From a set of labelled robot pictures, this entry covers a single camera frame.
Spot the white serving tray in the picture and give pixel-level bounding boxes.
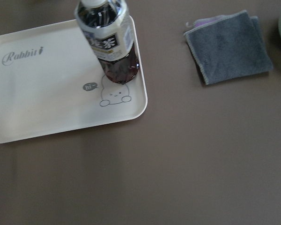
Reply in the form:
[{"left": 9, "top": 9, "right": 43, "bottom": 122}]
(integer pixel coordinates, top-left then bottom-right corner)
[{"left": 0, "top": 20, "right": 148, "bottom": 143}]

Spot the dark sauce bottle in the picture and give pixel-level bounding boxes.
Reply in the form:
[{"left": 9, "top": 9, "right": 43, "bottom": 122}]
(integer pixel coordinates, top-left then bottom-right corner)
[{"left": 74, "top": 0, "right": 139, "bottom": 84}]

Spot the grey cloth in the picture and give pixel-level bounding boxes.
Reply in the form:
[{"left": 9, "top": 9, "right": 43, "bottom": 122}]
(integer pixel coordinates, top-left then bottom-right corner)
[{"left": 184, "top": 10, "right": 273, "bottom": 85}]

